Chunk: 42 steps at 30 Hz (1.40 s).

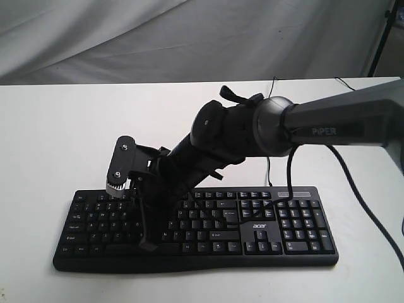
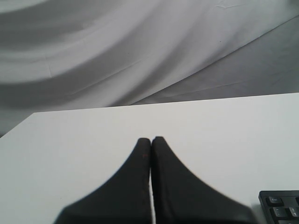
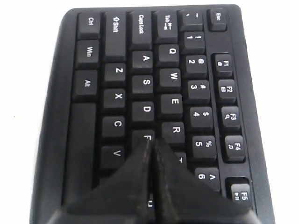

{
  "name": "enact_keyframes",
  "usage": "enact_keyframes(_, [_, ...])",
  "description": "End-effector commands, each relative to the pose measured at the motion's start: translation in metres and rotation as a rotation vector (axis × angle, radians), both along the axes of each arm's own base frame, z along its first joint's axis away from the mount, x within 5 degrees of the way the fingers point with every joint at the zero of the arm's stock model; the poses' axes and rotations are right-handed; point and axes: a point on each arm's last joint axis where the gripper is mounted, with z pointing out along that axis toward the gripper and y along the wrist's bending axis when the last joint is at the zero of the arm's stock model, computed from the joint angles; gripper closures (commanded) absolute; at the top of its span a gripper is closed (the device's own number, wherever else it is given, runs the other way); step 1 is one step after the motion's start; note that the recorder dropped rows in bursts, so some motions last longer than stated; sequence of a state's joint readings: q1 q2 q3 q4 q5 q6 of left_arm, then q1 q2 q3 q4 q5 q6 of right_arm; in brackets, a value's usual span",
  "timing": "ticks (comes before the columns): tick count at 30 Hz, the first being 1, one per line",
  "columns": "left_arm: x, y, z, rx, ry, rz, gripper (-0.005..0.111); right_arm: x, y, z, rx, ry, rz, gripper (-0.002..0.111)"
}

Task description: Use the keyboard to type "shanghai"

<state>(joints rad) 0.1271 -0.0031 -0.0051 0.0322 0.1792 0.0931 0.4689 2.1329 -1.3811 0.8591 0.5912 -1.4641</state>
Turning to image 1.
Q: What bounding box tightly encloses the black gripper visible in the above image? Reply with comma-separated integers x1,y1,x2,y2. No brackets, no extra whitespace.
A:
132,146,227,252

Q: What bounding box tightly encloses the black acer keyboard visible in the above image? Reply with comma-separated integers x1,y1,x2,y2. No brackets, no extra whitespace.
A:
53,187,338,274

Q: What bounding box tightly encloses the grey backdrop cloth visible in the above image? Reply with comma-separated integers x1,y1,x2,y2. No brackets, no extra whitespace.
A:
1,1,393,85

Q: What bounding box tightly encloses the black tripod stand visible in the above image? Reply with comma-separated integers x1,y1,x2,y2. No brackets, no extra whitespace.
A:
367,0,400,78

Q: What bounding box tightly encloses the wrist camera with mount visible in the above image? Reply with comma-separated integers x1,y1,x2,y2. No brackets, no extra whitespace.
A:
105,136,159,199

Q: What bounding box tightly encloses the black keyboard cable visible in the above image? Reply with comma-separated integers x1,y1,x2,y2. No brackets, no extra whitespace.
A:
264,76,280,188

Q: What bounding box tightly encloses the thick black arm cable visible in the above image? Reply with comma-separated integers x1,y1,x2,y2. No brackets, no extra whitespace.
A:
186,138,404,253

